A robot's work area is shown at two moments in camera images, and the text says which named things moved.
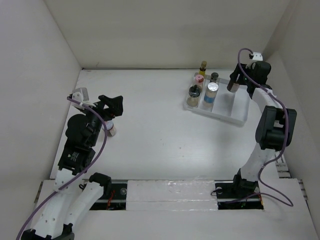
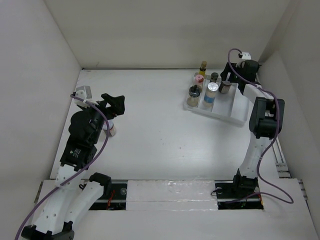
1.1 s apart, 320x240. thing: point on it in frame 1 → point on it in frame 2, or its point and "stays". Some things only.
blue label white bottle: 210,94 stays
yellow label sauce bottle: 202,71 stays
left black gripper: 115,106 stays
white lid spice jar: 232,86 → 224,87
